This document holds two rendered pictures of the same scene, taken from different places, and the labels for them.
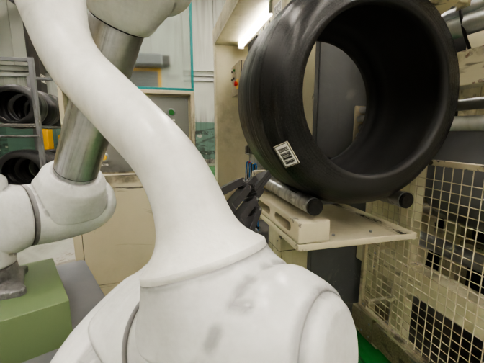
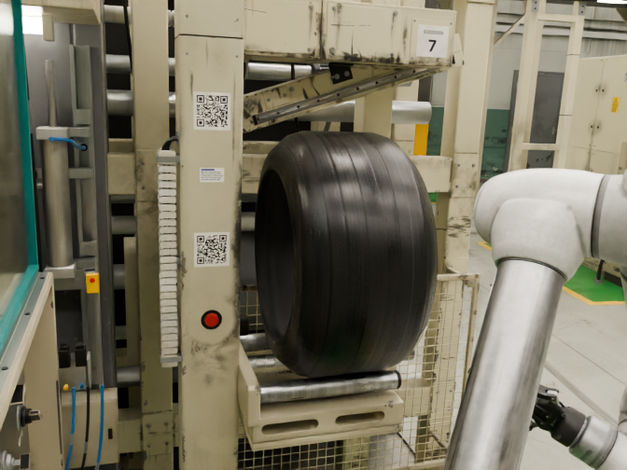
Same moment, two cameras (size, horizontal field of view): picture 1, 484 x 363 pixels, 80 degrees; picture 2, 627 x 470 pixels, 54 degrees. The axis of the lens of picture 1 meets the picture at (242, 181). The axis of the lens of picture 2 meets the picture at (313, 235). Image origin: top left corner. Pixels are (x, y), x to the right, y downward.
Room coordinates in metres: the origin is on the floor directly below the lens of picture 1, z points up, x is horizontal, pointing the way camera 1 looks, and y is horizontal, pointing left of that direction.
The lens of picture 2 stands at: (0.98, 1.15, 1.55)
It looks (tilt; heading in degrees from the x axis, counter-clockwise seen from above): 13 degrees down; 267
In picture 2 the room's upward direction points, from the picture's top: 2 degrees clockwise
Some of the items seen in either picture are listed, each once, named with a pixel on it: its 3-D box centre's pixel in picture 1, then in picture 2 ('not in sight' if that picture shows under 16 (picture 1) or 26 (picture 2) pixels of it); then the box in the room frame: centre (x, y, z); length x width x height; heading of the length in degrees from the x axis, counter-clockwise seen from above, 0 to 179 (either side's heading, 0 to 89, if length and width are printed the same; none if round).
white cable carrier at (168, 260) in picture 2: not in sight; (170, 260); (1.22, -0.14, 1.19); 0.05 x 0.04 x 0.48; 104
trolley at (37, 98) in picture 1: (37, 140); not in sight; (3.99, 2.82, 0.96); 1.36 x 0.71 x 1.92; 8
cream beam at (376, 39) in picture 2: not in sight; (334, 35); (0.86, -0.59, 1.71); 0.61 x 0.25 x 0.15; 14
